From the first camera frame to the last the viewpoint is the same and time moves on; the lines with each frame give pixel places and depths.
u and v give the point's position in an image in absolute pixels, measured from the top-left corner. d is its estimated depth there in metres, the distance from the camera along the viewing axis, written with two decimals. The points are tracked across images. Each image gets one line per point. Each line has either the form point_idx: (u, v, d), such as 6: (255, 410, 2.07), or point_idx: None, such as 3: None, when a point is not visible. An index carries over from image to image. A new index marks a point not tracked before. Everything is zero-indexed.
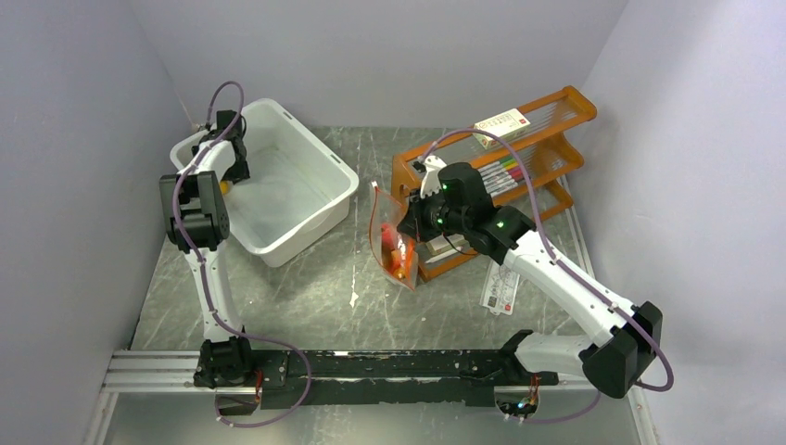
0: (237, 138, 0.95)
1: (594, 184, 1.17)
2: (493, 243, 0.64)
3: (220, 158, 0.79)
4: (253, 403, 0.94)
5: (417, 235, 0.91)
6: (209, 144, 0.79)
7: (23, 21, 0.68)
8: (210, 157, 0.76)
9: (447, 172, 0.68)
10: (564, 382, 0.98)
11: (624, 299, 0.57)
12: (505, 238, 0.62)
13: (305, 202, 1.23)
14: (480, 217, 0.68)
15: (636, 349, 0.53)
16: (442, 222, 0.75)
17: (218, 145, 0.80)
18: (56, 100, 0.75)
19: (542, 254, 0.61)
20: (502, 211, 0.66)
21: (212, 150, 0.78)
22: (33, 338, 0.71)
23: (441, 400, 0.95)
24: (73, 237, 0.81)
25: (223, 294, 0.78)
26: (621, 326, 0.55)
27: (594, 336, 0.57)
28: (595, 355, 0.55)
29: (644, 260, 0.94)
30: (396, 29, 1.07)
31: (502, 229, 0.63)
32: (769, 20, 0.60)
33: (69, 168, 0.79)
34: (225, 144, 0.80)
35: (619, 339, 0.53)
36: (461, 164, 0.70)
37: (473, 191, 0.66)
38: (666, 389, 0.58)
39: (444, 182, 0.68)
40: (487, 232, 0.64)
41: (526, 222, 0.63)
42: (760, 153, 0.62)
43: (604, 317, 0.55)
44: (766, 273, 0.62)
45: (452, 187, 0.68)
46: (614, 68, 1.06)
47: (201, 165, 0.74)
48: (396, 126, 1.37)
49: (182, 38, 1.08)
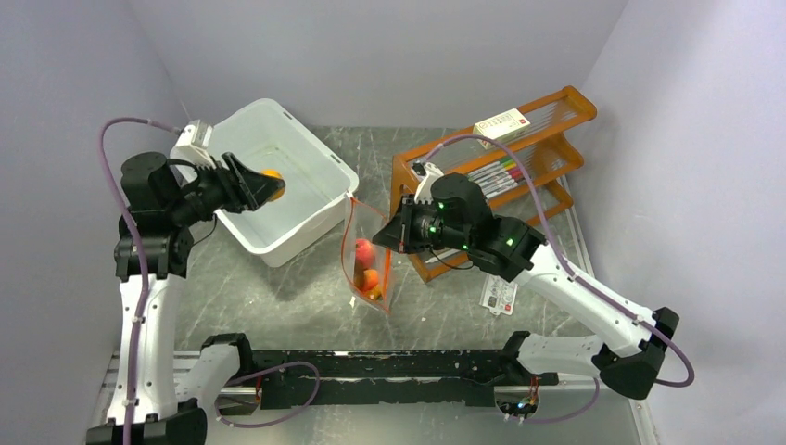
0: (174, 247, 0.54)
1: (594, 184, 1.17)
2: (503, 261, 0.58)
3: (164, 321, 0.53)
4: (253, 403, 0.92)
5: (399, 244, 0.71)
6: (137, 319, 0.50)
7: (21, 21, 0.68)
8: (152, 348, 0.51)
9: (441, 189, 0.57)
10: (564, 382, 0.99)
11: (642, 309, 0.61)
12: (518, 257, 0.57)
13: (305, 201, 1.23)
14: (481, 233, 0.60)
15: (661, 357, 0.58)
16: (436, 233, 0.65)
17: (152, 301, 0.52)
18: (56, 99, 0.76)
19: (560, 271, 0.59)
20: (508, 223, 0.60)
21: (150, 327, 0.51)
22: (33, 338, 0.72)
23: (441, 399, 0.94)
24: (73, 236, 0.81)
25: (210, 375, 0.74)
26: (647, 339, 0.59)
27: (619, 348, 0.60)
28: (622, 367, 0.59)
29: (644, 260, 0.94)
30: (396, 29, 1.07)
31: (513, 246, 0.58)
32: (768, 21, 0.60)
33: (69, 168, 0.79)
34: (158, 314, 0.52)
35: (649, 354, 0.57)
36: (451, 177, 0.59)
37: (475, 208, 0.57)
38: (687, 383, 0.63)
39: (439, 201, 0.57)
40: (495, 251, 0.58)
41: (536, 235, 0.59)
42: (759, 155, 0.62)
43: (630, 330, 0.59)
44: (765, 273, 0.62)
45: (450, 206, 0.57)
46: (614, 68, 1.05)
47: (142, 387, 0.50)
48: (396, 126, 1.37)
49: (180, 38, 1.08)
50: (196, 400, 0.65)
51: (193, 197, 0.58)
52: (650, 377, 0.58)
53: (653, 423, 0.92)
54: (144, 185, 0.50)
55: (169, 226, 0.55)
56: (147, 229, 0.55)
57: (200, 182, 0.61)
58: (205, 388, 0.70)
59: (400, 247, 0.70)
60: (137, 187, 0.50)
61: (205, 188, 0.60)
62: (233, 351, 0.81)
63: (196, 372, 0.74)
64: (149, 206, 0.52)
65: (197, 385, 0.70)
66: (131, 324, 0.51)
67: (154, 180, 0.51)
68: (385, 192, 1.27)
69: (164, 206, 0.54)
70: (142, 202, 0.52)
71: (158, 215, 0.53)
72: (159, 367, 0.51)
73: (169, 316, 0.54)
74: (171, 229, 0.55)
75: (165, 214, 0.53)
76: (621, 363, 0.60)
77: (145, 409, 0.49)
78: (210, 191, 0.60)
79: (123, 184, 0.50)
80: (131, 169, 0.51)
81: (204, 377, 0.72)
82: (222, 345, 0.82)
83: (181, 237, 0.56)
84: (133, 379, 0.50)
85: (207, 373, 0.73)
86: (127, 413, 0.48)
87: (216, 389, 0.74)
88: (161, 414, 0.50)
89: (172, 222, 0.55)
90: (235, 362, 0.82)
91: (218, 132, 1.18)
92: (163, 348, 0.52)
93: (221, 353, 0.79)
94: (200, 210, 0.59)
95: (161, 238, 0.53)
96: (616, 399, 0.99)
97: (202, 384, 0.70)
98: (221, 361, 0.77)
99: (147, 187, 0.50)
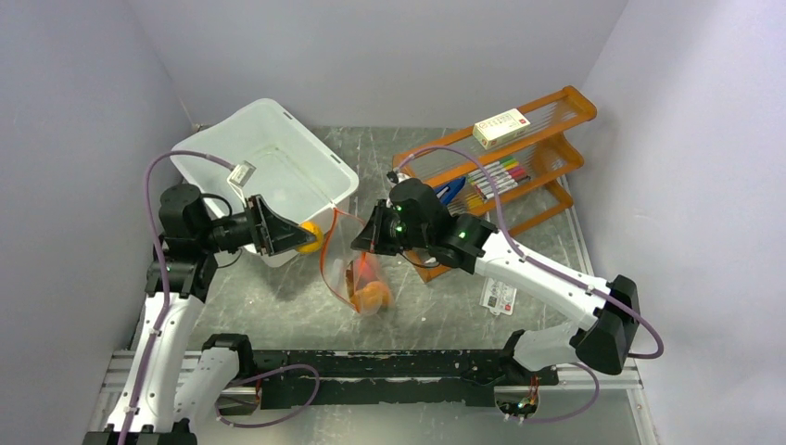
0: (199, 273, 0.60)
1: (594, 184, 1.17)
2: (461, 255, 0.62)
3: (178, 339, 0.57)
4: (253, 403, 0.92)
5: (371, 244, 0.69)
6: (154, 331, 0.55)
7: (22, 20, 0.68)
8: (160, 363, 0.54)
9: (398, 192, 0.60)
10: (564, 382, 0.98)
11: (597, 279, 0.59)
12: (472, 247, 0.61)
13: (305, 201, 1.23)
14: (439, 230, 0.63)
15: (620, 324, 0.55)
16: (401, 232, 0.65)
17: (171, 317, 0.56)
18: (56, 99, 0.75)
19: (511, 254, 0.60)
20: (462, 221, 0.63)
21: (163, 343, 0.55)
22: (32, 339, 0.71)
23: (441, 399, 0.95)
24: (73, 236, 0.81)
25: (211, 392, 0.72)
26: (602, 307, 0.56)
27: (579, 322, 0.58)
28: (586, 340, 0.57)
29: (644, 260, 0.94)
30: (396, 29, 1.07)
31: (466, 238, 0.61)
32: (769, 22, 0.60)
33: (70, 168, 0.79)
34: (175, 328, 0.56)
35: (604, 321, 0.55)
36: (407, 180, 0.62)
37: (430, 208, 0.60)
38: (659, 354, 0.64)
39: (397, 203, 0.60)
40: (452, 246, 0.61)
41: (488, 226, 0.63)
42: (760, 156, 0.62)
43: (585, 300, 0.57)
44: (766, 275, 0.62)
45: (408, 208, 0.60)
46: (614, 68, 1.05)
47: (145, 397, 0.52)
48: (397, 126, 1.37)
49: (180, 37, 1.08)
50: (189, 422, 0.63)
51: (220, 234, 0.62)
52: (613, 348, 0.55)
53: (653, 423, 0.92)
54: (175, 217, 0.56)
55: (196, 253, 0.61)
56: (179, 253, 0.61)
57: (234, 215, 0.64)
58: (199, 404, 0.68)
59: (371, 248, 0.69)
60: (171, 217, 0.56)
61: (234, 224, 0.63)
62: (233, 357, 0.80)
63: (195, 379, 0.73)
64: (182, 235, 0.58)
65: (193, 400, 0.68)
66: (146, 335, 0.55)
67: (187, 213, 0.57)
68: (385, 192, 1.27)
69: (195, 235, 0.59)
70: (175, 232, 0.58)
71: (187, 243, 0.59)
72: (165, 381, 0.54)
73: (183, 336, 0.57)
74: (198, 256, 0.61)
75: (194, 243, 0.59)
76: (585, 337, 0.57)
77: (143, 419, 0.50)
78: (238, 229, 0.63)
79: (158, 212, 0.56)
80: (168, 200, 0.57)
81: (201, 389, 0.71)
82: (221, 350, 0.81)
83: (207, 265, 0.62)
84: (136, 389, 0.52)
85: (204, 384, 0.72)
86: (126, 417, 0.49)
87: (210, 400, 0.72)
88: (158, 426, 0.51)
89: (200, 249, 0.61)
90: (234, 367, 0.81)
91: (218, 132, 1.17)
92: (171, 364, 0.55)
93: (220, 360, 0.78)
94: (225, 244, 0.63)
95: (189, 265, 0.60)
96: (616, 399, 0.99)
97: (199, 399, 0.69)
98: (220, 370, 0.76)
99: (179, 220, 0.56)
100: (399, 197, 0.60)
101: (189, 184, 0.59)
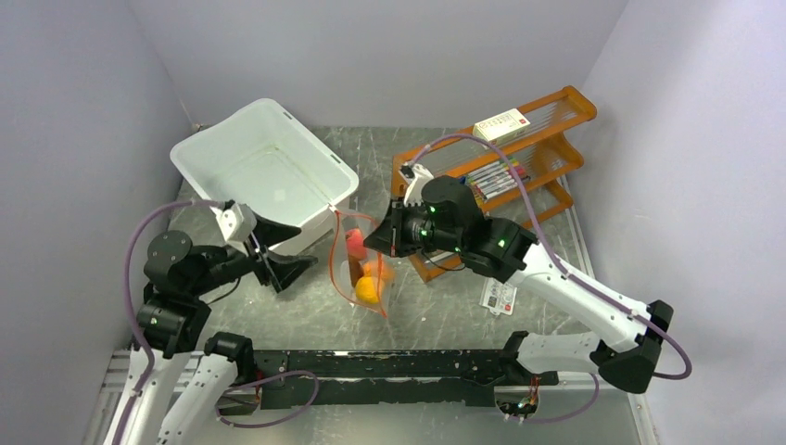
0: (189, 325, 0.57)
1: (594, 184, 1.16)
2: (497, 263, 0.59)
3: (159, 399, 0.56)
4: (254, 403, 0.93)
5: (391, 248, 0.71)
6: (133, 392, 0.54)
7: (22, 21, 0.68)
8: (138, 426, 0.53)
9: (433, 193, 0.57)
10: (564, 382, 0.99)
11: (638, 303, 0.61)
12: (511, 257, 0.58)
13: (305, 201, 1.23)
14: (474, 235, 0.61)
15: (659, 351, 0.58)
16: (427, 235, 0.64)
17: (152, 377, 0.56)
18: (55, 98, 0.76)
19: (553, 270, 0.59)
20: (496, 225, 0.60)
21: (141, 406, 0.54)
22: (33, 340, 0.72)
23: (441, 400, 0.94)
24: (74, 235, 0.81)
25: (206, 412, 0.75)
26: (644, 334, 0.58)
27: (615, 343, 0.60)
28: (619, 362, 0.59)
29: (645, 261, 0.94)
30: (395, 28, 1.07)
31: (505, 247, 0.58)
32: (768, 23, 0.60)
33: (71, 167, 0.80)
34: (154, 387, 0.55)
35: (646, 348, 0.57)
36: (442, 179, 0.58)
37: (467, 210, 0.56)
38: (690, 374, 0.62)
39: (432, 205, 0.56)
40: (488, 253, 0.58)
41: (526, 235, 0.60)
42: (759, 156, 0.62)
43: (627, 325, 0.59)
44: (763, 273, 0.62)
45: (442, 209, 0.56)
46: (614, 68, 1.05)
47: None
48: (396, 126, 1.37)
49: (179, 37, 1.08)
50: None
51: (218, 269, 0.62)
52: (649, 371, 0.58)
53: (653, 423, 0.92)
54: (163, 273, 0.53)
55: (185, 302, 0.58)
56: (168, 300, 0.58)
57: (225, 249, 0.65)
58: (183, 435, 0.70)
59: (392, 251, 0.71)
60: (157, 273, 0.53)
61: (232, 260, 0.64)
62: (229, 365, 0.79)
63: (187, 398, 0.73)
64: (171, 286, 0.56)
65: (180, 427, 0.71)
66: (127, 397, 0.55)
67: (175, 267, 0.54)
68: (385, 191, 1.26)
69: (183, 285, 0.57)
70: (162, 282, 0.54)
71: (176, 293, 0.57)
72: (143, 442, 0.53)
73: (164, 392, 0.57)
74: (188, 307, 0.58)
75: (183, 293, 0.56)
76: (620, 359, 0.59)
77: None
78: (236, 264, 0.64)
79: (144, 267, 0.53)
80: (157, 252, 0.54)
81: (193, 409, 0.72)
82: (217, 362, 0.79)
83: (196, 314, 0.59)
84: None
85: (198, 403, 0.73)
86: None
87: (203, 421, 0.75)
88: None
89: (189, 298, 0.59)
90: (234, 372, 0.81)
91: (218, 132, 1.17)
92: (151, 422, 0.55)
93: (215, 374, 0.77)
94: (221, 278, 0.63)
95: (179, 317, 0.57)
96: (615, 398, 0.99)
97: (189, 425, 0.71)
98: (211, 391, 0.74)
99: (165, 277, 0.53)
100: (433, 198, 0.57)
101: (179, 231, 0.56)
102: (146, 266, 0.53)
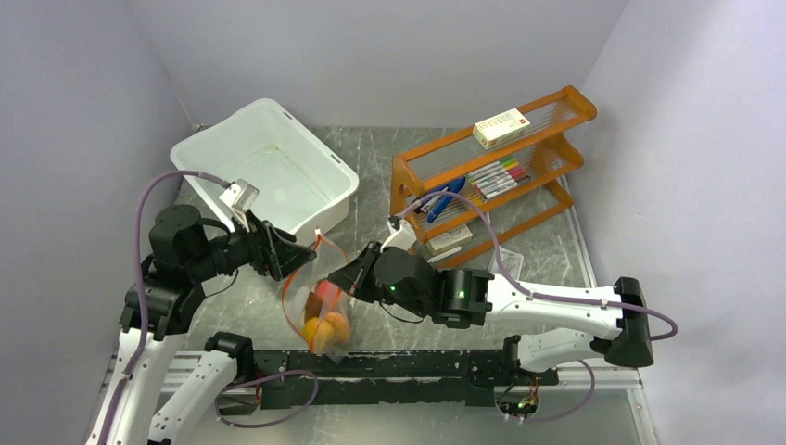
0: (180, 305, 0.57)
1: (594, 184, 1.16)
2: (467, 313, 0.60)
3: (149, 383, 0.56)
4: (253, 403, 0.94)
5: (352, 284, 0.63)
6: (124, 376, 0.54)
7: (22, 20, 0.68)
8: (129, 411, 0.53)
9: (387, 273, 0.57)
10: (564, 382, 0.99)
11: (603, 288, 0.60)
12: (476, 304, 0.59)
13: (305, 201, 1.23)
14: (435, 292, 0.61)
15: (642, 325, 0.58)
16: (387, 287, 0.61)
17: (143, 361, 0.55)
18: (55, 97, 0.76)
19: (517, 295, 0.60)
20: (453, 277, 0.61)
21: (132, 390, 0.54)
22: (33, 340, 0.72)
23: (441, 399, 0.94)
24: (73, 235, 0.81)
25: (203, 405, 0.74)
26: (622, 316, 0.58)
27: (605, 334, 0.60)
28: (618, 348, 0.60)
29: (645, 260, 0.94)
30: (395, 28, 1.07)
31: (467, 296, 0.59)
32: (768, 23, 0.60)
33: (71, 166, 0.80)
34: (145, 371, 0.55)
35: (631, 329, 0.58)
36: (392, 253, 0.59)
37: (424, 279, 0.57)
38: (675, 331, 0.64)
39: (391, 286, 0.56)
40: (458, 311, 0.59)
41: (480, 274, 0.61)
42: (758, 156, 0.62)
43: (604, 315, 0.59)
44: (763, 273, 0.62)
45: (402, 286, 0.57)
46: (614, 69, 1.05)
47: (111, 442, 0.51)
48: (396, 126, 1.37)
49: (178, 37, 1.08)
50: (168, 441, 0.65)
51: (219, 254, 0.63)
52: (643, 347, 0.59)
53: (653, 423, 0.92)
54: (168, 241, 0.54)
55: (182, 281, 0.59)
56: (163, 279, 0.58)
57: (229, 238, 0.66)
58: (183, 422, 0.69)
59: (351, 289, 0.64)
60: (159, 240, 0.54)
61: (233, 246, 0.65)
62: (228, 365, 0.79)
63: (185, 389, 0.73)
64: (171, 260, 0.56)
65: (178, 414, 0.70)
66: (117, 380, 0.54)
67: (181, 237, 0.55)
68: (385, 192, 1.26)
69: (183, 261, 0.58)
70: (165, 251, 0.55)
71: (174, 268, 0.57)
72: (134, 425, 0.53)
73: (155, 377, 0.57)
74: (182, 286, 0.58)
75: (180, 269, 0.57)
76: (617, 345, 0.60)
77: None
78: (236, 250, 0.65)
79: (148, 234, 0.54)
80: (164, 221, 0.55)
81: (191, 399, 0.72)
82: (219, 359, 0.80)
83: (190, 296, 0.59)
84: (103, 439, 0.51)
85: (197, 393, 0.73)
86: None
87: (202, 412, 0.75)
88: None
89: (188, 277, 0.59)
90: (233, 371, 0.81)
91: (218, 132, 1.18)
92: (143, 406, 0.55)
93: (217, 367, 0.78)
94: (221, 263, 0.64)
95: (171, 296, 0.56)
96: (615, 398, 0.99)
97: (188, 413, 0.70)
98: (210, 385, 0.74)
99: (169, 246, 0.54)
100: (388, 277, 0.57)
101: (188, 205, 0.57)
102: (153, 231, 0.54)
